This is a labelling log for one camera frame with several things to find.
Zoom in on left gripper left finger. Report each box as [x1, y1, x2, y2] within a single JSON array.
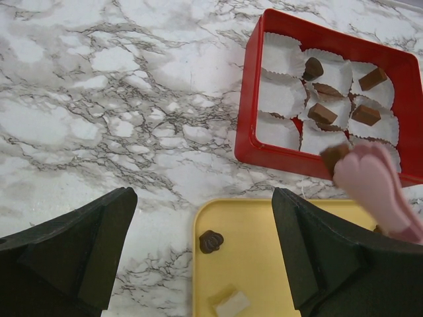
[[1, 188, 137, 316]]

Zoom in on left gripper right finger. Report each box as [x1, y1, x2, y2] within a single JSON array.
[[272, 188, 422, 316]]

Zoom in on white chocolate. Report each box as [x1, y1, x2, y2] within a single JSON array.
[[210, 285, 250, 317]]

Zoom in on pink silicone tongs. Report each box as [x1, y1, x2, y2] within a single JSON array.
[[333, 141, 422, 244]]

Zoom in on brown bar chocolate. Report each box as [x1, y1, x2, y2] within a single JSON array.
[[320, 143, 350, 178]]

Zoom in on dark heart chocolate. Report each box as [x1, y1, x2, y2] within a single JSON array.
[[303, 57, 324, 81]]

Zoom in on red chocolate box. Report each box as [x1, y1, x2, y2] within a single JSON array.
[[235, 9, 422, 187]]

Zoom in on dark round chocolate left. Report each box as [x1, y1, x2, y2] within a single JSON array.
[[199, 230, 224, 254]]

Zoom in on yellow tray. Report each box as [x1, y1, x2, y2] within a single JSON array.
[[191, 197, 387, 317]]

